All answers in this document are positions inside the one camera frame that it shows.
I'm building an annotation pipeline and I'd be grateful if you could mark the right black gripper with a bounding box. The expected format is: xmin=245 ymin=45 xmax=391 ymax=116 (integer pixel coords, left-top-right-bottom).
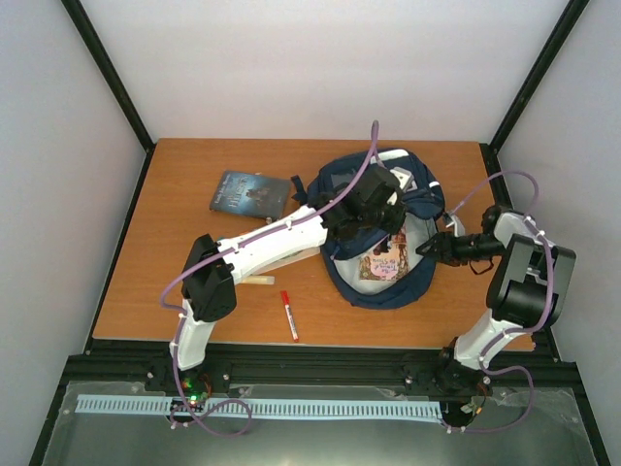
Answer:
xmin=416 ymin=230 xmax=506 ymax=268

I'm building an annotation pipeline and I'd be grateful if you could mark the pink illustrated paperback book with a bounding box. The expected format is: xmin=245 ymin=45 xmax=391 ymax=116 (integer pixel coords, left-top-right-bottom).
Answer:
xmin=358 ymin=227 xmax=409 ymax=282

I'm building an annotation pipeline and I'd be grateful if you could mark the navy blue student backpack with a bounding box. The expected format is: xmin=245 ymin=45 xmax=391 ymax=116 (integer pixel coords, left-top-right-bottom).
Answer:
xmin=291 ymin=149 xmax=445 ymax=310

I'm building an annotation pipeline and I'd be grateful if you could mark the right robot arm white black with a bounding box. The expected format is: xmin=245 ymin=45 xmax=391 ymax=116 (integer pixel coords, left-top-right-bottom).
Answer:
xmin=416 ymin=205 xmax=576 ymax=395

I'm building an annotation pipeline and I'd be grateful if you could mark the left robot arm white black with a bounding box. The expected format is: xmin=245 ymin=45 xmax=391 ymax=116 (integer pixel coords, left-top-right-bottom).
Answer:
xmin=167 ymin=165 xmax=413 ymax=391

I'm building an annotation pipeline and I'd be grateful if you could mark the red marker pen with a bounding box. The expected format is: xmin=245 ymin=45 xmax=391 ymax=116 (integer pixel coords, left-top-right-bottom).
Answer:
xmin=280 ymin=290 xmax=300 ymax=343

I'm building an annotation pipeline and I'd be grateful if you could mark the yellow highlighter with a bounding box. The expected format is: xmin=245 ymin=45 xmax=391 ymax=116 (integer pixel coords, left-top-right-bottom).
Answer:
xmin=242 ymin=275 xmax=276 ymax=285

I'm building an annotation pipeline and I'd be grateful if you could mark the dark blue fantasy book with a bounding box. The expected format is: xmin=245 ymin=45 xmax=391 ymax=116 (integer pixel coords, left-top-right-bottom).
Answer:
xmin=210 ymin=170 xmax=291 ymax=220

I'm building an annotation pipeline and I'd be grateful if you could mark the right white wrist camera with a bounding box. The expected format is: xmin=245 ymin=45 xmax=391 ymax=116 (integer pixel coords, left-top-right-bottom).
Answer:
xmin=442 ymin=213 xmax=466 ymax=237

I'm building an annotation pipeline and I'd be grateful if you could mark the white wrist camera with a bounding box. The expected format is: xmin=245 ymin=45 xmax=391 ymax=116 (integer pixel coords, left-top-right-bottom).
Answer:
xmin=442 ymin=213 xmax=466 ymax=237
xmin=390 ymin=167 xmax=417 ymax=193

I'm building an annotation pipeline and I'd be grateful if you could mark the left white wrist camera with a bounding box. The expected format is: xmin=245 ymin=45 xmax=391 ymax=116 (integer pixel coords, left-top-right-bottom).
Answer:
xmin=390 ymin=167 xmax=417 ymax=193

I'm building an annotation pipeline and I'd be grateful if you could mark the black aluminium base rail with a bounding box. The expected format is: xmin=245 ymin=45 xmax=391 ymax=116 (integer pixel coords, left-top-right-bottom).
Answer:
xmin=62 ymin=339 xmax=581 ymax=404

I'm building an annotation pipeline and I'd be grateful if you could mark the right black frame post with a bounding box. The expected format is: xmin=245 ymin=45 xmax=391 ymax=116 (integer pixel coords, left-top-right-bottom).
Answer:
xmin=489 ymin=0 xmax=590 ymax=154

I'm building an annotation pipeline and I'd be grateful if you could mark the black frame post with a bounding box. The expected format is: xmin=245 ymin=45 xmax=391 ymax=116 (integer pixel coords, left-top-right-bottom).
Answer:
xmin=60 ymin=0 xmax=156 ymax=150
xmin=489 ymin=0 xmax=590 ymax=154

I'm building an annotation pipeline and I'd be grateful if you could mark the light blue slotted cable duct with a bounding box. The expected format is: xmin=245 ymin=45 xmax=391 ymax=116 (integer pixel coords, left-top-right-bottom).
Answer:
xmin=74 ymin=394 xmax=442 ymax=422

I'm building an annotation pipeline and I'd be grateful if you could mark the left black frame post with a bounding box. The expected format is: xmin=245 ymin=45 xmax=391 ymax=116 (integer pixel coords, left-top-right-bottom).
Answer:
xmin=60 ymin=0 xmax=156 ymax=150

